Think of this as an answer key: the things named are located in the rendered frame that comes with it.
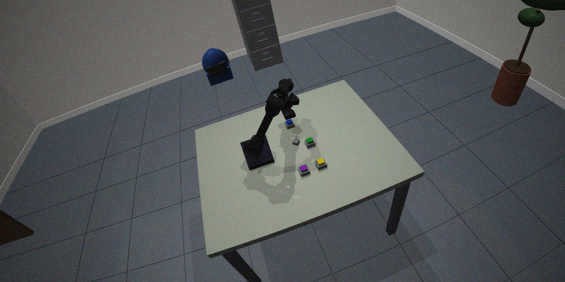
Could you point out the blue button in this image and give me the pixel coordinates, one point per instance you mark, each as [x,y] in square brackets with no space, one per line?
[289,124]

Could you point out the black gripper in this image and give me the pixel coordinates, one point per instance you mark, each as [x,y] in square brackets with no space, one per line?
[287,111]

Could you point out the green button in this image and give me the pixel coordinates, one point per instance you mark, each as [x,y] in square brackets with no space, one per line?
[310,142]

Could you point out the purple button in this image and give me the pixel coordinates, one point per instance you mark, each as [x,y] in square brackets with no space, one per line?
[304,170]

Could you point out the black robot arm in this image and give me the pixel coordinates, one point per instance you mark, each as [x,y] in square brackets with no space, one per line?
[253,147]

